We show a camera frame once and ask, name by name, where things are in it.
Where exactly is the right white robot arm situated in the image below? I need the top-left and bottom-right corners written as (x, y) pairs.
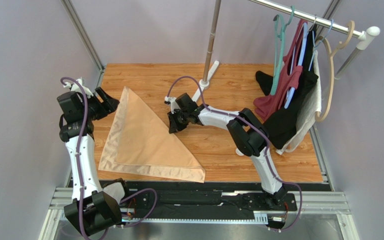
top-left (164, 93), bottom-right (287, 205)

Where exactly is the teal plastic hanger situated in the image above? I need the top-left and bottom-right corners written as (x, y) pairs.
top-left (269, 5), bottom-right (295, 96)

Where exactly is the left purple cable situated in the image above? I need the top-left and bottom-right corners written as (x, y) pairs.
top-left (60, 76), bottom-right (158, 240)

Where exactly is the white towel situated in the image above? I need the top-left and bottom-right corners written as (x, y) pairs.
top-left (275, 50), bottom-right (322, 155)

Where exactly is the purple cable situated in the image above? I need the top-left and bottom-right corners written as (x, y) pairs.
top-left (60, 76), bottom-right (158, 240)
top-left (165, 75), bottom-right (303, 233)

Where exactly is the metal clothes rack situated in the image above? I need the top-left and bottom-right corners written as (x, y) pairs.
top-left (190, 0), bottom-right (381, 104)

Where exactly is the light blue hanger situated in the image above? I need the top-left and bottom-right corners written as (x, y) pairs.
top-left (284, 21), bottom-right (321, 109)

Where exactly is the beige cloth napkin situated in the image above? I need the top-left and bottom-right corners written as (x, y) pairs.
top-left (98, 86), bottom-right (206, 183)

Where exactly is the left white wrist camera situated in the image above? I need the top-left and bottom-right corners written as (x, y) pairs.
top-left (61, 77), bottom-right (94, 99)

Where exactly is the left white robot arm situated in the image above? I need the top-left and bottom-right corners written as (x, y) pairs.
top-left (57, 86), bottom-right (127, 237)

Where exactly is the beige wooden hanger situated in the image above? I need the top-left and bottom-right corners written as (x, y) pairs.
top-left (315, 20), bottom-right (355, 122)

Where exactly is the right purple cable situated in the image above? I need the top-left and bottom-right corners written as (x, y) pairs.
top-left (165, 75), bottom-right (303, 233)

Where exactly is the aluminium frame post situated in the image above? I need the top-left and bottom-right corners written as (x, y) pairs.
top-left (60, 0), bottom-right (105, 73)

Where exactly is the black garment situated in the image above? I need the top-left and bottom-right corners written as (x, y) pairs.
top-left (255, 24), bottom-right (320, 150)

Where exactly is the maroon shirt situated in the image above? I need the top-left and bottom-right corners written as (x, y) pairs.
top-left (253, 20), bottom-right (308, 121)

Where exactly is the white plastic spoon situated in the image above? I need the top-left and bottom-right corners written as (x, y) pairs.
top-left (235, 148), bottom-right (244, 156)

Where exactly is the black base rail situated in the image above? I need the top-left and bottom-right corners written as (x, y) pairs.
top-left (121, 181), bottom-right (299, 220)

